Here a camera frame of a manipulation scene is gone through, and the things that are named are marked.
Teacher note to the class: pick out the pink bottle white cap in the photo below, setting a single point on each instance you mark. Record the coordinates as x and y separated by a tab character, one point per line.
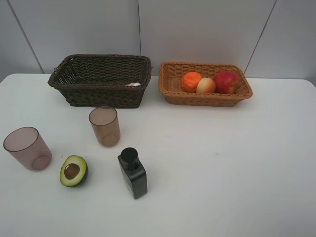
133	84

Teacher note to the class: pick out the orange mandarin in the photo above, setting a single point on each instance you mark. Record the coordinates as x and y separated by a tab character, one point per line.
190	81

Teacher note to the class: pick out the round bread bun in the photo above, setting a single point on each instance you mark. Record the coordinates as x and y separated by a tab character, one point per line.
206	85

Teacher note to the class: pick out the red apple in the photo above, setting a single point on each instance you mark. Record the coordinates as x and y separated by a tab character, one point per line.
227	82

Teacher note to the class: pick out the tan wicker basket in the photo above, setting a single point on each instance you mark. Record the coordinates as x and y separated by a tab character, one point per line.
170	76

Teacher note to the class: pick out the brown transparent cup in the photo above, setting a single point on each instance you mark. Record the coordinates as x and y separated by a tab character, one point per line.
105	124

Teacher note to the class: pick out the black rectangular bottle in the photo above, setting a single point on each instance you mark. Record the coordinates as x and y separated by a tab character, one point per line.
133	172

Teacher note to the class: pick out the dark brown wicker basket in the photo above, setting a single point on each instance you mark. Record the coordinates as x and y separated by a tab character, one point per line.
94	80

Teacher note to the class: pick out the avocado half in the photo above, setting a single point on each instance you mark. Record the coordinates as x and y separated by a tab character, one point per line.
74	171

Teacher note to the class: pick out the purple transparent cup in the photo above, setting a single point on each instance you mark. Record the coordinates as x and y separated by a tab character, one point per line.
28	147

